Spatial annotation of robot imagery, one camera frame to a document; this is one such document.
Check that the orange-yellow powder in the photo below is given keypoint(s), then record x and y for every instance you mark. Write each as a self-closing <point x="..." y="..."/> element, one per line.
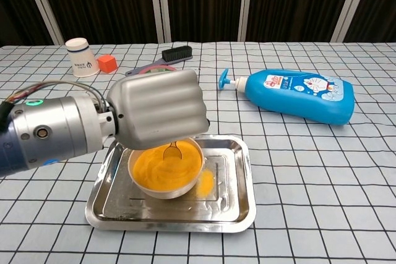
<point x="161" y="174"/>

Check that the white paper cup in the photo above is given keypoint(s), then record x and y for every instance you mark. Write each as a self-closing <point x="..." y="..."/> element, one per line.
<point x="82" y="60"/>

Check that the grey brush with black bristles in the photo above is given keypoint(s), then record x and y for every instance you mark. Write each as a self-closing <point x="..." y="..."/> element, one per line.
<point x="176" y="53"/>

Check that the orange cube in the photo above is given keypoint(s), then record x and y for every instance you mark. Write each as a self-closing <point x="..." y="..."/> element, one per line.
<point x="106" y="64"/>

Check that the bowl of orange powder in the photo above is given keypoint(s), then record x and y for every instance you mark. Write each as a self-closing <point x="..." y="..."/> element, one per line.
<point x="161" y="194"/>

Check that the blue pump detergent bottle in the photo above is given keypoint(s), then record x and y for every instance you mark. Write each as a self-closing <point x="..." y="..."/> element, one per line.
<point x="309" y="100"/>

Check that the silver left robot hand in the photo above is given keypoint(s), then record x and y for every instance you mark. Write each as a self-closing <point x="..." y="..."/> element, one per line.
<point x="161" y="106"/>

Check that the white checked tablecloth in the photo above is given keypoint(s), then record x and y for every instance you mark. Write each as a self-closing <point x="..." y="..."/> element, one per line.
<point x="309" y="183"/>

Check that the clear plastic spoon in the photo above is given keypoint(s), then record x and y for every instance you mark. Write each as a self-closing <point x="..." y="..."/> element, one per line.
<point x="173" y="152"/>

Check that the white partition frame post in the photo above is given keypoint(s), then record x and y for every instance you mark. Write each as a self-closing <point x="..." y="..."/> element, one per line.
<point x="247" y="4"/>
<point x="159" y="4"/>
<point x="351" y="4"/>
<point x="43" y="4"/>

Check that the rectangular steel tray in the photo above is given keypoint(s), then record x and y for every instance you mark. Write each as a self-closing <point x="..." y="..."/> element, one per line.
<point x="185" y="214"/>

